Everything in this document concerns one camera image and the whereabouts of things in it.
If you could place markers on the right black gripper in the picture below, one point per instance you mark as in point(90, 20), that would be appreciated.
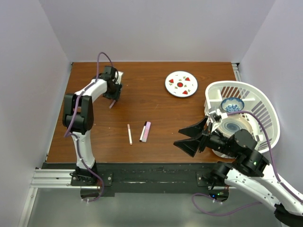
point(189, 145)

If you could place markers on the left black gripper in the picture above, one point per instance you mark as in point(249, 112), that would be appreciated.
point(115, 96)

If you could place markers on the pink pen red tip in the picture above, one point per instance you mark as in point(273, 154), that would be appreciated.
point(112, 104)

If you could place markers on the white pen peach tip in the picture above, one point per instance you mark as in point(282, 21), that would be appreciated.
point(129, 134)

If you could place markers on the pink highlighter pen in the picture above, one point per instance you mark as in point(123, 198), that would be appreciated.
point(146, 132)

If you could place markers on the white pen black tip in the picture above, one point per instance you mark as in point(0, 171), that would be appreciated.
point(142, 134)

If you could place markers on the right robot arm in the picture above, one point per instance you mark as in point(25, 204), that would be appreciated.
point(250, 171)

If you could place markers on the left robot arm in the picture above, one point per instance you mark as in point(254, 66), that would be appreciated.
point(78, 118)

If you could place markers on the beige plate in rack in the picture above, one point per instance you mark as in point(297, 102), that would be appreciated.
point(232, 124)

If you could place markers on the blue white bowl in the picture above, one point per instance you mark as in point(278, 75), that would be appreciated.
point(232, 104)

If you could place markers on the white strawberry pattern plate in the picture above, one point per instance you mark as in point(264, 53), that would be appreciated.
point(181, 84)

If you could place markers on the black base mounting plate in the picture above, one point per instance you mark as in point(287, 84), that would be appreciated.
point(181, 178)

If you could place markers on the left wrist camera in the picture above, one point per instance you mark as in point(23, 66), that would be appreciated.
point(119, 77)

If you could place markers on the aluminium frame rail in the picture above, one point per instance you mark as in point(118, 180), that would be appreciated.
point(235, 67)

